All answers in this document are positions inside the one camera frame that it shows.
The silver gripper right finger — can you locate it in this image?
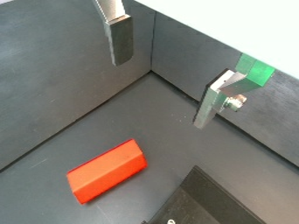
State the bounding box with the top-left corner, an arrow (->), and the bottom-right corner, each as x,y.
192,69 -> 247,129

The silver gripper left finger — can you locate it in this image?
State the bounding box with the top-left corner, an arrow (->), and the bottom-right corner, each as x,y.
92,0 -> 134,67

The red hexagonal prism block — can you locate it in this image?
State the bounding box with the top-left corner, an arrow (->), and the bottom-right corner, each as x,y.
67,139 -> 147,204

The green shape sorter board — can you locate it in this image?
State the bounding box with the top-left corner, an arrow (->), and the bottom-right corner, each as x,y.
235,53 -> 276,88

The black curved holder stand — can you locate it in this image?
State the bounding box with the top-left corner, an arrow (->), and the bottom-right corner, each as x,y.
142,165 -> 267,224

